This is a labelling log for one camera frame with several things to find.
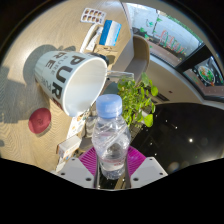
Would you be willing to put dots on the green potted plant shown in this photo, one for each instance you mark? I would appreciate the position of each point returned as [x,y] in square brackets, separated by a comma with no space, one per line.
[136,100]

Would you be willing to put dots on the white orange carton box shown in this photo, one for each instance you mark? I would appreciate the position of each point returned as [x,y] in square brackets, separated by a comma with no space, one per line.
[69,146]

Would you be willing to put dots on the group of ceiling lights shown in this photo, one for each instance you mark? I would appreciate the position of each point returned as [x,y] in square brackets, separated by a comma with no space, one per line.
[190,140]

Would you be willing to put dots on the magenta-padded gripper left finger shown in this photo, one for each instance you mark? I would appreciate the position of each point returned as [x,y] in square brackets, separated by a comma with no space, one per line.
[75,171]

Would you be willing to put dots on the window with holiday stickers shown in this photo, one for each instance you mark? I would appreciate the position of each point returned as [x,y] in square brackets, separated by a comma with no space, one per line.
[166,33]

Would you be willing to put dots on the blue white tissue pack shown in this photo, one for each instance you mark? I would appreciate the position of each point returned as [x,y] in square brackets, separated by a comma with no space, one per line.
[110,32]

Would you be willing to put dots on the blister pack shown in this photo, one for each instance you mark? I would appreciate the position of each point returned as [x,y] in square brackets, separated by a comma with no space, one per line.
[93,15]

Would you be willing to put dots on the white green tube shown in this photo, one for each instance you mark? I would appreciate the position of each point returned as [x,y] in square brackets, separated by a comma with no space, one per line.
[89,37]

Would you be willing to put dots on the white mug black lettering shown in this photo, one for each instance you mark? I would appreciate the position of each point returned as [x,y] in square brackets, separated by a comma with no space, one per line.
[83,86]

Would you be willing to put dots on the flat round red coaster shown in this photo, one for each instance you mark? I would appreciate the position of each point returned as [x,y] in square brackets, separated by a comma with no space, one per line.
[40,120]

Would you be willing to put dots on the clear water bottle blue cap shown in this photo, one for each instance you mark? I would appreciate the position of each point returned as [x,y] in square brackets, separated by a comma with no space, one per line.
[111,140]

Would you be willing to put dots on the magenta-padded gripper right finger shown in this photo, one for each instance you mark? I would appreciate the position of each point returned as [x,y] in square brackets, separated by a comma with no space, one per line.
[150,170]

